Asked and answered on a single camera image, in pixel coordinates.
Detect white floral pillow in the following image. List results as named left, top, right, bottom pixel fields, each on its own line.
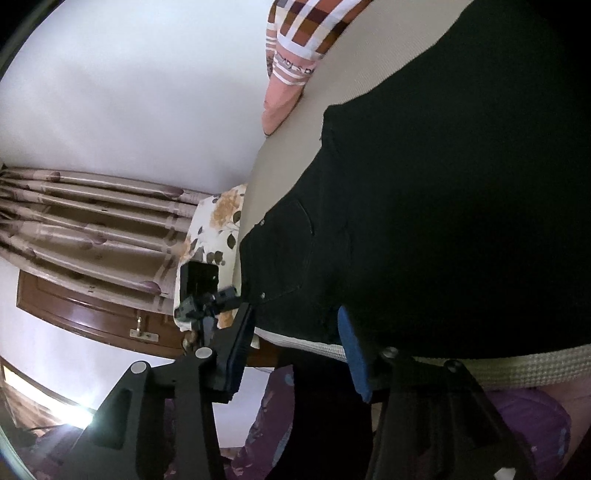
left=174, top=183, right=250, bottom=331

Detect black pants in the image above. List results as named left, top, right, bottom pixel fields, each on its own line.
left=238, top=0, right=591, bottom=361

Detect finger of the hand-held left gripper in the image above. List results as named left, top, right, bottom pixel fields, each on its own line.
left=213, top=286, right=242, bottom=312

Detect brown wooden door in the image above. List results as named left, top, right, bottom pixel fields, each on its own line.
left=16, top=270, right=279, bottom=371

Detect beige striped curtain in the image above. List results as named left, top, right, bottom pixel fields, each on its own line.
left=0, top=163, right=219, bottom=315

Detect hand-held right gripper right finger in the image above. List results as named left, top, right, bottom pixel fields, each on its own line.
left=337, top=306, right=539, bottom=480

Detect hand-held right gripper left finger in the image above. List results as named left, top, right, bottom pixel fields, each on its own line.
left=58, top=302, right=256, bottom=480

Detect metal door latch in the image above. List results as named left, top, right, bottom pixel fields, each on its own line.
left=129, top=315, right=160, bottom=343

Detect checked pink blanket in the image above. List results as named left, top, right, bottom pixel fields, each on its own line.
left=261, top=0, right=376, bottom=137

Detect person's purple floral garment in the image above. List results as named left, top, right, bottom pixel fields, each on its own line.
left=222, top=364, right=574, bottom=480

